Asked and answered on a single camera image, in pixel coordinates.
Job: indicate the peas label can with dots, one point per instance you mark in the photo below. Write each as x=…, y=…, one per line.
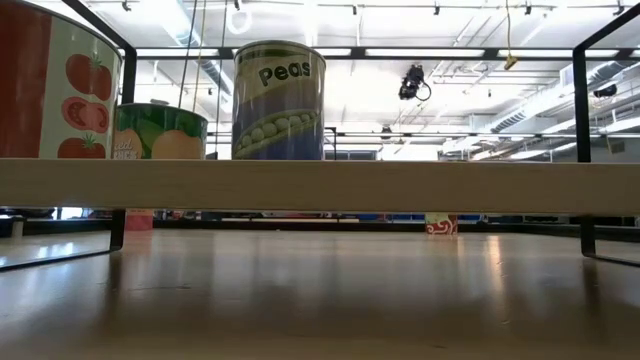
x=277, y=100

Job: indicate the short peaches label can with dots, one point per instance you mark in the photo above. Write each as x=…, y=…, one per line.
x=165, y=140

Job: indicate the tomato label can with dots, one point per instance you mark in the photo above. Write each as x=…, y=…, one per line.
x=75, y=100

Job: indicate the blue low barrier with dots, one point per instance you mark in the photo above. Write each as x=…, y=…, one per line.
x=400, y=218

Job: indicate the thin black post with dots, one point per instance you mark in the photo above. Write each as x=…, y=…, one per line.
x=334, y=145

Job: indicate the black aluminium table frame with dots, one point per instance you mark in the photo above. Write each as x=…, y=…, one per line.
x=300, y=225

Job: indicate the black hanging camera device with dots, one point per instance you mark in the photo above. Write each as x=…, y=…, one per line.
x=411, y=82

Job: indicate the silver ventilation duct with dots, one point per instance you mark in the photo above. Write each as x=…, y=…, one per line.
x=215, y=75
x=550, y=97

